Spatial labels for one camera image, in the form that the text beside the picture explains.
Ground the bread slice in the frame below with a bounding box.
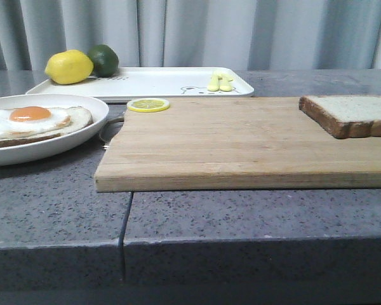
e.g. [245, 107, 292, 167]
[0, 106, 93, 148]
[298, 95, 381, 139]

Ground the white round plate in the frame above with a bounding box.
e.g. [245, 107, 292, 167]
[0, 94, 109, 166]

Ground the fried egg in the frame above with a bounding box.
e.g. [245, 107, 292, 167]
[0, 106, 70, 139]

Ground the white bear-print tray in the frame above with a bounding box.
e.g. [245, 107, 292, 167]
[27, 67, 254, 103]

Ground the wooden cutting board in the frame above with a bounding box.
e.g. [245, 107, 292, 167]
[94, 97, 381, 192]

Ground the lemon slice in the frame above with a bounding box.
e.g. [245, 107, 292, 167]
[126, 98, 170, 113]

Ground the yellow plastic fork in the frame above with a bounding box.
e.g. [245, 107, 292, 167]
[206, 71, 221, 92]

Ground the yellow plastic knife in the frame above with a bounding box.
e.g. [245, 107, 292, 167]
[219, 72, 233, 92]

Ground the green lime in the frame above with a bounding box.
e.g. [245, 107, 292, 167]
[87, 44, 119, 77]

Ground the yellow lemon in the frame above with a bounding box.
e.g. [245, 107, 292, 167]
[44, 50, 94, 85]

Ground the grey curtain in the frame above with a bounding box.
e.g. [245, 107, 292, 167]
[0, 1, 381, 71]

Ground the metal cutting board handle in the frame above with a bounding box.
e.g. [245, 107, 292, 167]
[98, 115, 124, 149]

